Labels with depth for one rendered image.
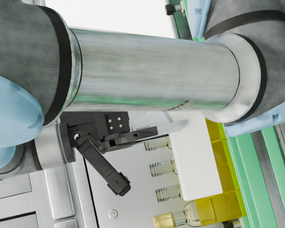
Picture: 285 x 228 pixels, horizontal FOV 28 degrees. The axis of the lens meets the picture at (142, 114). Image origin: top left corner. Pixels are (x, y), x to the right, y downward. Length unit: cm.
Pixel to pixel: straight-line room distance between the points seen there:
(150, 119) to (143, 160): 47
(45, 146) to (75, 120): 7
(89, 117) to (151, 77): 39
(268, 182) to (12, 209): 64
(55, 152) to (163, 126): 18
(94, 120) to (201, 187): 21
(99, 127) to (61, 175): 49
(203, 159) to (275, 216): 26
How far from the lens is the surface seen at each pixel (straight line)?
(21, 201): 144
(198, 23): 78
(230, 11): 77
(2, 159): 85
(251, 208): 122
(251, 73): 70
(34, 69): 48
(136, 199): 139
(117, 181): 95
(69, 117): 97
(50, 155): 95
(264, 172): 116
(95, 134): 96
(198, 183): 95
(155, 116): 94
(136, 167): 140
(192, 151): 95
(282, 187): 116
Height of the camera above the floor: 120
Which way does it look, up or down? 3 degrees down
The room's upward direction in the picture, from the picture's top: 103 degrees counter-clockwise
